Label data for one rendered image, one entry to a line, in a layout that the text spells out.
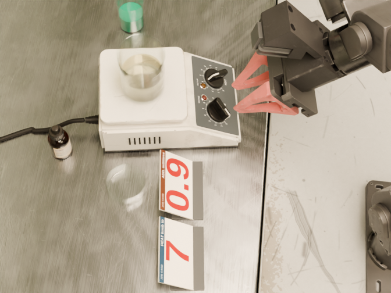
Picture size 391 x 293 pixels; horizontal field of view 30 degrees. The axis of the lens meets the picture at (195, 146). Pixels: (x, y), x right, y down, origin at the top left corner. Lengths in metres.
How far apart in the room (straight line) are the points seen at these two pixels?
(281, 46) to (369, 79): 0.35
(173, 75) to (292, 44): 0.25
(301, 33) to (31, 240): 0.46
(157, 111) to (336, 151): 0.27
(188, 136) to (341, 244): 0.26
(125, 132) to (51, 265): 0.21
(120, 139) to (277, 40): 0.30
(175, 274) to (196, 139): 0.20
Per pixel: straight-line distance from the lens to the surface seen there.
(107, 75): 1.03
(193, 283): 0.99
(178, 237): 0.99
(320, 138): 1.10
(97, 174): 1.05
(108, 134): 1.01
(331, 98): 1.13
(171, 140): 1.03
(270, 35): 0.83
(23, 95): 1.13
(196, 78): 1.05
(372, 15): 0.79
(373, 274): 1.02
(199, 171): 1.05
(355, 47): 0.81
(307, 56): 0.87
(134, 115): 0.99
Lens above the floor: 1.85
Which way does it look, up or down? 63 degrees down
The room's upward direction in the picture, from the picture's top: 4 degrees clockwise
